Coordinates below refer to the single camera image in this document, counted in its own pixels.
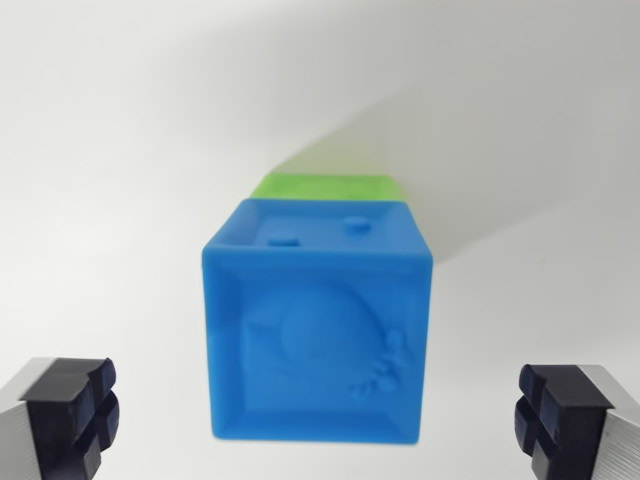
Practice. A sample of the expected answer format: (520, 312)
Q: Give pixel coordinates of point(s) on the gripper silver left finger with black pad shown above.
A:
(55, 420)

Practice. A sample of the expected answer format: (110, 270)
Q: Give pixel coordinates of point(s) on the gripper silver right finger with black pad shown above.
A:
(575, 425)

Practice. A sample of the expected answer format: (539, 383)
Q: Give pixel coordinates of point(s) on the blue soft cube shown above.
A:
(320, 340)

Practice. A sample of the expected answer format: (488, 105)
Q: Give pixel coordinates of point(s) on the green soft cube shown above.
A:
(325, 187)

